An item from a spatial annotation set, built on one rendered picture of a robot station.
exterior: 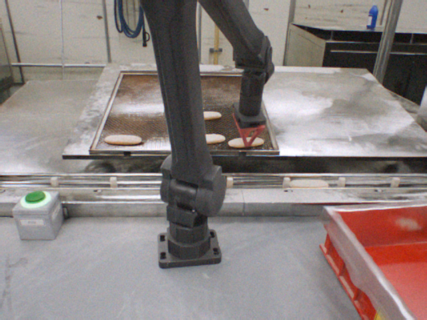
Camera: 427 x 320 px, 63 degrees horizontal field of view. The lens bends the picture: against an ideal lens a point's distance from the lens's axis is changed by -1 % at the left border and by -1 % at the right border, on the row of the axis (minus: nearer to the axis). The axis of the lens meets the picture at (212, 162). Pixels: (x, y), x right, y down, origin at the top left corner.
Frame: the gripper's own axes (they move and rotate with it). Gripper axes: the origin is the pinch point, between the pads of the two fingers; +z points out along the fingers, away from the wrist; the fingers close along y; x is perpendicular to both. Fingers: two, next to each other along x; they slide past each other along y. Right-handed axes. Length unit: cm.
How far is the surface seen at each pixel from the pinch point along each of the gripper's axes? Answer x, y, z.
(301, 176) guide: -11.3, -13.9, 2.8
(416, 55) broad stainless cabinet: -160, 125, 28
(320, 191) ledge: -12.4, -21.6, 1.2
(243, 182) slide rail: 4.0, -13.2, 3.5
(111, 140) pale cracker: 36.1, 5.4, 0.5
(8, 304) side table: 52, -40, 1
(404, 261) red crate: -20.7, -42.9, 1.5
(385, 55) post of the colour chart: -82, 59, 1
